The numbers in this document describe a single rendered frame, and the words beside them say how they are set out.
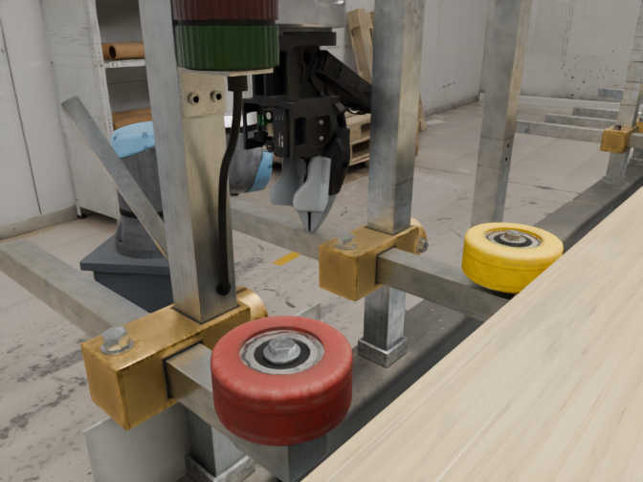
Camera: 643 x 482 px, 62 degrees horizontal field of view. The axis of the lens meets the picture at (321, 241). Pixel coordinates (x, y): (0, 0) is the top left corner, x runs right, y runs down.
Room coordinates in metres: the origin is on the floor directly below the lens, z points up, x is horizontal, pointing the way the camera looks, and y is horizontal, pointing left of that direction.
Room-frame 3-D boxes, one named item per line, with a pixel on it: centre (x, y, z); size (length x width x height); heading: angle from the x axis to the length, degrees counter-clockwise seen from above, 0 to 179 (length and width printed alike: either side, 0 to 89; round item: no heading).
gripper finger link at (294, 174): (0.57, 0.03, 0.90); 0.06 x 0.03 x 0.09; 139
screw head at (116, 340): (0.31, 0.14, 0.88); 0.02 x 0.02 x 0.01
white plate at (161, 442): (0.41, 0.09, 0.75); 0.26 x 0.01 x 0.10; 139
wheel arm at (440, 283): (0.56, -0.02, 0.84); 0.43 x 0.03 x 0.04; 49
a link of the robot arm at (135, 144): (1.16, 0.37, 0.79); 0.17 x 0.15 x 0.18; 107
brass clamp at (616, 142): (1.29, -0.72, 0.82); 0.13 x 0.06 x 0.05; 139
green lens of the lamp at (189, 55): (0.34, 0.06, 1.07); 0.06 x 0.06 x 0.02
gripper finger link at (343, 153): (0.56, -0.01, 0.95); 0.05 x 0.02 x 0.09; 49
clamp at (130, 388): (0.35, 0.10, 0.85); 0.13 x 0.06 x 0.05; 139
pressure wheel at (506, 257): (0.43, -0.16, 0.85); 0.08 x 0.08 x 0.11
